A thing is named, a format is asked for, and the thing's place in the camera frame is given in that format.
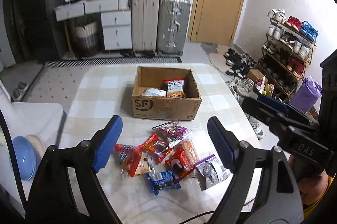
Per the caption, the checked tablecloth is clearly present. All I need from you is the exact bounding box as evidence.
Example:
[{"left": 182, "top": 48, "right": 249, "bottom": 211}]
[{"left": 58, "top": 63, "right": 264, "bottom": 224}]

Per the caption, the white snack bag in box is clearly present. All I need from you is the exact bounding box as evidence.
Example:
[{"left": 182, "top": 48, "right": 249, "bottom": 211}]
[{"left": 142, "top": 88, "right": 167, "bottom": 97}]

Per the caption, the blue bowl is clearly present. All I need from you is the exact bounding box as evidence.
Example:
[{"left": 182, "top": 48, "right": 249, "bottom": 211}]
[{"left": 13, "top": 136, "right": 38, "bottom": 181}]

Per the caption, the grey dotted rug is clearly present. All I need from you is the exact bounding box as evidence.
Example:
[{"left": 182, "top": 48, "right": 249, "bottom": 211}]
[{"left": 22, "top": 56, "right": 182, "bottom": 103}]

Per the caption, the beige suitcase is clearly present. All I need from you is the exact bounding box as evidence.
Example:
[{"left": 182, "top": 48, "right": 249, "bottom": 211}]
[{"left": 131, "top": 0, "right": 159, "bottom": 52}]

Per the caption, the SF cardboard box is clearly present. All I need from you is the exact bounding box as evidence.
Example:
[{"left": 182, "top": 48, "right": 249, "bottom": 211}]
[{"left": 131, "top": 66, "right": 202, "bottom": 121}]

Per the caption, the silver purple snack bag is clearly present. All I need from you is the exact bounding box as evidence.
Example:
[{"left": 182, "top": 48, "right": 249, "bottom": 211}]
[{"left": 194, "top": 155, "right": 231, "bottom": 191}]

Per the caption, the purple gift bag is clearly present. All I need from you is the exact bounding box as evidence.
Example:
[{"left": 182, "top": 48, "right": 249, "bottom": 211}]
[{"left": 289, "top": 76, "right": 322, "bottom": 113}]

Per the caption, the person's right hand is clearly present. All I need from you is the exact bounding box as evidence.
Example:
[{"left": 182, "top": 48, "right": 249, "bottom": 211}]
[{"left": 298, "top": 171, "right": 328, "bottom": 206}]

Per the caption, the red cone snack bag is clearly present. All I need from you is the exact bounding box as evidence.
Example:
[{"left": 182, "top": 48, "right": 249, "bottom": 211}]
[{"left": 113, "top": 144, "right": 142, "bottom": 177}]

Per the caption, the peanut snack bag in box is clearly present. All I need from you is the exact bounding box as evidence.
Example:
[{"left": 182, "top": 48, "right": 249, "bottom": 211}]
[{"left": 164, "top": 79, "right": 186, "bottom": 98}]

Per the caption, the blue cookie packet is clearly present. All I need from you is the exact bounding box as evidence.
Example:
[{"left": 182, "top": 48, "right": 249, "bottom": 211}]
[{"left": 144, "top": 170, "right": 181, "bottom": 196}]

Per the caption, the silver grey suitcase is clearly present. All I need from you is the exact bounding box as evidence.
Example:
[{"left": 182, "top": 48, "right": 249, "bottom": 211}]
[{"left": 156, "top": 0, "right": 191, "bottom": 55}]

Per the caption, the woven laundry basket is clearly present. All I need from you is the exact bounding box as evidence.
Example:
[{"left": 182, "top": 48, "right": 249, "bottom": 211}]
[{"left": 73, "top": 20, "right": 100, "bottom": 57}]

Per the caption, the shoe rack with shoes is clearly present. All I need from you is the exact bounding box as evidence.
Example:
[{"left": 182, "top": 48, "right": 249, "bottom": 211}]
[{"left": 258, "top": 8, "right": 318, "bottom": 102}]

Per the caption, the red chocolate pie packet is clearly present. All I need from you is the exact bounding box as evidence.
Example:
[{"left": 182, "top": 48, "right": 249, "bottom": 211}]
[{"left": 164, "top": 149, "right": 195, "bottom": 184}]

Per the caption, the white side table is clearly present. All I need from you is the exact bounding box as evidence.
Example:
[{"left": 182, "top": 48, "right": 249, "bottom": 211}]
[{"left": 1, "top": 103, "right": 66, "bottom": 202}]

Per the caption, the white drawer desk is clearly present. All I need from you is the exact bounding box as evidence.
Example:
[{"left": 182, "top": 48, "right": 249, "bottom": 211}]
[{"left": 54, "top": 0, "right": 132, "bottom": 51}]

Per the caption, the purple grape candy bag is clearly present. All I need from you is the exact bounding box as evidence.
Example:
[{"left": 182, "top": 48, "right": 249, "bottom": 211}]
[{"left": 152, "top": 120, "right": 192, "bottom": 148}]

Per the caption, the black refrigerator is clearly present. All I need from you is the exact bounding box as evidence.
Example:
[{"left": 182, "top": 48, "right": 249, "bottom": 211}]
[{"left": 3, "top": 0, "right": 67, "bottom": 63}]

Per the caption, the red orange snack packet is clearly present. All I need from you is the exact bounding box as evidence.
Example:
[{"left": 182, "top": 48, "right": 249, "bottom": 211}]
[{"left": 139, "top": 133, "right": 174, "bottom": 164}]

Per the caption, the orange bread packet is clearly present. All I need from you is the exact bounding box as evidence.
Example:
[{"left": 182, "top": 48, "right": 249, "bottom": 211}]
[{"left": 177, "top": 140, "right": 200, "bottom": 178}]

